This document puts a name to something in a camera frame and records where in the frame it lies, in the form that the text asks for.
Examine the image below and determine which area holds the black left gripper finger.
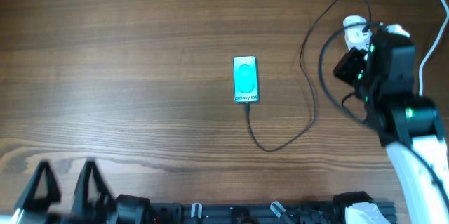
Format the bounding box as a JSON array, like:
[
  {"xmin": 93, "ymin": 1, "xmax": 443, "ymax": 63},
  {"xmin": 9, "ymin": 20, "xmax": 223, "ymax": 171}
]
[
  {"xmin": 15, "ymin": 161, "xmax": 62, "ymax": 211},
  {"xmin": 71, "ymin": 159, "xmax": 116, "ymax": 217}
]

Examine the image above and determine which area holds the black charging cable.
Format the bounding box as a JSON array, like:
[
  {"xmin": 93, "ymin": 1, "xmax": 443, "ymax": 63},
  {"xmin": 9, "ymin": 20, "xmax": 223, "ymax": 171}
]
[{"xmin": 243, "ymin": 0, "xmax": 373, "ymax": 152}]

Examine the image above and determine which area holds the teal screen smartphone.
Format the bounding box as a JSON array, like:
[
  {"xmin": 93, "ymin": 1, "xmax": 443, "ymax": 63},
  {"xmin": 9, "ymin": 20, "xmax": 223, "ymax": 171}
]
[{"xmin": 233, "ymin": 56, "xmax": 259, "ymax": 103}]

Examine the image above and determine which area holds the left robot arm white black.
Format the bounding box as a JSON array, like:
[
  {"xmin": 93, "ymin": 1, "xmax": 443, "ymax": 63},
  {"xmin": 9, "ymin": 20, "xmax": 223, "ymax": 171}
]
[{"xmin": 1, "ymin": 159, "xmax": 152, "ymax": 224}]

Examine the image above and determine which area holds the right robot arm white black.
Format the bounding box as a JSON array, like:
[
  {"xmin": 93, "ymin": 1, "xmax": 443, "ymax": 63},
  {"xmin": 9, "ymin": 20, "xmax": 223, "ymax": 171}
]
[{"xmin": 333, "ymin": 25, "xmax": 448, "ymax": 223}]

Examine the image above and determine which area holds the white charger plug adapter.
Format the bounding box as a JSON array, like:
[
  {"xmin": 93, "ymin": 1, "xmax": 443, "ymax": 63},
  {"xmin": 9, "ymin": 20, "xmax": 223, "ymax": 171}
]
[{"xmin": 344, "ymin": 27, "xmax": 372, "ymax": 51}]

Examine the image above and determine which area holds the white power strip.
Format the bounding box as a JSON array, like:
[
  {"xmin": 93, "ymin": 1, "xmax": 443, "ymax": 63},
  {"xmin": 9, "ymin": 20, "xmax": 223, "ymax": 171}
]
[{"xmin": 343, "ymin": 15, "xmax": 372, "ymax": 51}]

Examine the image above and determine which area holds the white power strip cord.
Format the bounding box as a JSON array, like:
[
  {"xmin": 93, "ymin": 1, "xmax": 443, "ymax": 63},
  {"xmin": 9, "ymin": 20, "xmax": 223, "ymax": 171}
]
[{"xmin": 403, "ymin": 0, "xmax": 449, "ymax": 97}]

